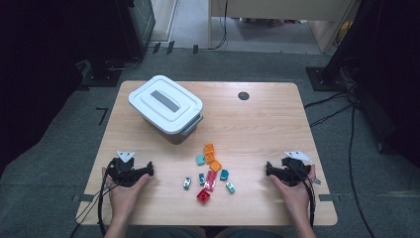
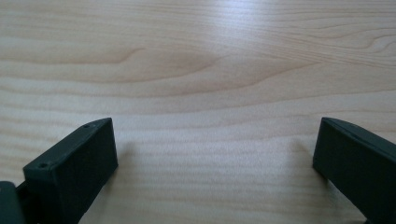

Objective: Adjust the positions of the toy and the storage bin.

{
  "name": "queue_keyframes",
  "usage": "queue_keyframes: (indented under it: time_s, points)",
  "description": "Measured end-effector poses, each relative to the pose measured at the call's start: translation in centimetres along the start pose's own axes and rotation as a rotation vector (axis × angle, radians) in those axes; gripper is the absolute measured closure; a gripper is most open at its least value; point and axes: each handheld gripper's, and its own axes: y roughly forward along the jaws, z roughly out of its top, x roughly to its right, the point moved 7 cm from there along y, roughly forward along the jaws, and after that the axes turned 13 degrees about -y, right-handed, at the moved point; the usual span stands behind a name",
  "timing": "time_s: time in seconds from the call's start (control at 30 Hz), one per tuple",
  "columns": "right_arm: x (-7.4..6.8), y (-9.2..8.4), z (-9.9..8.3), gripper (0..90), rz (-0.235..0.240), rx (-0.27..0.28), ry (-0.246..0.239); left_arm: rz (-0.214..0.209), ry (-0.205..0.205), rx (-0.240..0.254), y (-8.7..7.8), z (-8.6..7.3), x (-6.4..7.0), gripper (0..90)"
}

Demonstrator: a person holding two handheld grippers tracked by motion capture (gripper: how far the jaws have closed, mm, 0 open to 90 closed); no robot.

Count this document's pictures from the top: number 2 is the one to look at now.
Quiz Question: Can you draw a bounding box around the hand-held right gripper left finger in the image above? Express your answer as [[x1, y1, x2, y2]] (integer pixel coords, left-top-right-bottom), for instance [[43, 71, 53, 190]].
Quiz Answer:
[[22, 117, 120, 224]]

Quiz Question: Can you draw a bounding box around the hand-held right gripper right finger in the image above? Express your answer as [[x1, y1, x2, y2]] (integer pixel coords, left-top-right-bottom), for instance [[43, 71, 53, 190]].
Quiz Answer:
[[312, 117, 396, 224]]

